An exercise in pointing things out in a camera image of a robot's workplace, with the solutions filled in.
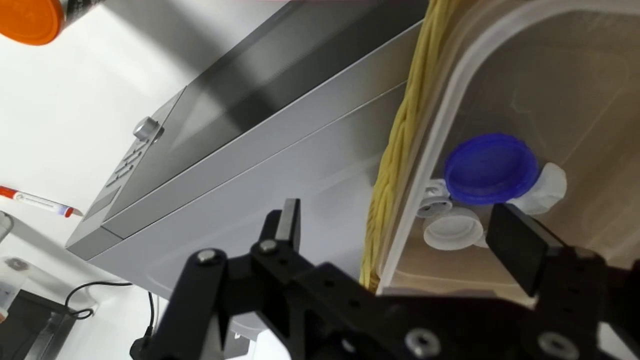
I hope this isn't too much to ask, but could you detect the woven wicker basket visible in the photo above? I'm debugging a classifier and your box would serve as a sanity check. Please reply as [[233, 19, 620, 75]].
[[357, 0, 640, 316]]

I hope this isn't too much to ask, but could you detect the red white marker pen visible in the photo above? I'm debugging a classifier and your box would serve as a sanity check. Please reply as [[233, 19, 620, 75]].
[[0, 186, 80, 218]]

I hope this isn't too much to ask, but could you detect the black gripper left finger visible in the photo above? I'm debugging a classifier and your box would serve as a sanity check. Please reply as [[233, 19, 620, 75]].
[[127, 197, 376, 360]]

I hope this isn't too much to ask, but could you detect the clear jar orange lid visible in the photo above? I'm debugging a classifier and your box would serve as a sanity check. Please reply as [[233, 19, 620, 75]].
[[0, 0, 101, 49]]

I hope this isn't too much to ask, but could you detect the clear plastic tray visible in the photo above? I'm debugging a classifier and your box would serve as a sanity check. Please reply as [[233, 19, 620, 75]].
[[376, 0, 640, 297]]

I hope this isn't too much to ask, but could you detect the white plastic ring cap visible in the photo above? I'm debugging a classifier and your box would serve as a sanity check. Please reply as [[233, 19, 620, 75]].
[[422, 208, 485, 253]]

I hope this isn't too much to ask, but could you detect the black left power cable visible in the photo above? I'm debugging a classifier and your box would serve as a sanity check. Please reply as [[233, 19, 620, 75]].
[[62, 278, 158, 342]]

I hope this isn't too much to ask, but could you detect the blue plastic cap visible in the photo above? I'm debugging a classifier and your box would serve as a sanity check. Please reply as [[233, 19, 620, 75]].
[[443, 133, 540, 207]]

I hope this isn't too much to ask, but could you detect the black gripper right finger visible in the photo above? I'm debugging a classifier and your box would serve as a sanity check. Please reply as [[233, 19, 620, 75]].
[[485, 205, 640, 360]]

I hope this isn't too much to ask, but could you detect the silver microwave oven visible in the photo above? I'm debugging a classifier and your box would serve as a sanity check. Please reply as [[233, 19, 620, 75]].
[[67, 0, 427, 297]]

